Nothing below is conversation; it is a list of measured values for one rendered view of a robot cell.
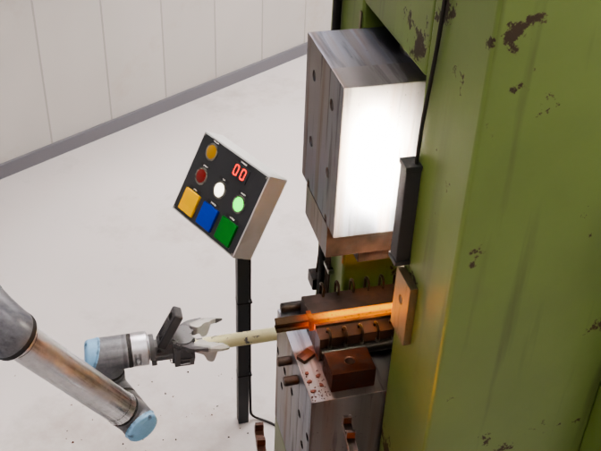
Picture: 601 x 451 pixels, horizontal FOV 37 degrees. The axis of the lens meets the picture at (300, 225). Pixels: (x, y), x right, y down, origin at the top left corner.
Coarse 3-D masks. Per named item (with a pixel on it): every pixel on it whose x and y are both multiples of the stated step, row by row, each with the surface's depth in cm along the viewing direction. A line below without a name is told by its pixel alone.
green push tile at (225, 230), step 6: (222, 222) 277; (228, 222) 276; (216, 228) 279; (222, 228) 277; (228, 228) 275; (234, 228) 273; (216, 234) 278; (222, 234) 277; (228, 234) 275; (234, 234) 274; (222, 240) 276; (228, 240) 275; (228, 246) 275
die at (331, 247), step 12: (312, 204) 231; (312, 216) 232; (312, 228) 234; (324, 228) 222; (324, 240) 224; (336, 240) 222; (348, 240) 223; (360, 240) 224; (372, 240) 225; (384, 240) 226; (324, 252) 225; (336, 252) 225; (348, 252) 226; (360, 252) 227
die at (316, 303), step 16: (384, 288) 261; (304, 304) 254; (320, 304) 253; (336, 304) 253; (352, 304) 253; (368, 304) 254; (336, 320) 246; (352, 320) 246; (368, 320) 248; (384, 320) 248; (320, 336) 242; (336, 336) 242; (352, 336) 243; (368, 336) 245; (384, 336) 246
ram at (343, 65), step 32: (320, 32) 215; (352, 32) 216; (384, 32) 216; (320, 64) 207; (352, 64) 201; (384, 64) 202; (416, 64) 202; (320, 96) 211; (352, 96) 194; (384, 96) 196; (416, 96) 198; (320, 128) 214; (352, 128) 198; (384, 128) 201; (416, 128) 203; (320, 160) 218; (352, 160) 203; (384, 160) 206; (320, 192) 221; (352, 192) 209; (384, 192) 211; (352, 224) 214; (384, 224) 216
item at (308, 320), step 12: (324, 312) 247; (336, 312) 248; (348, 312) 248; (360, 312) 248; (372, 312) 248; (384, 312) 250; (276, 324) 242; (288, 324) 243; (300, 324) 245; (312, 324) 244
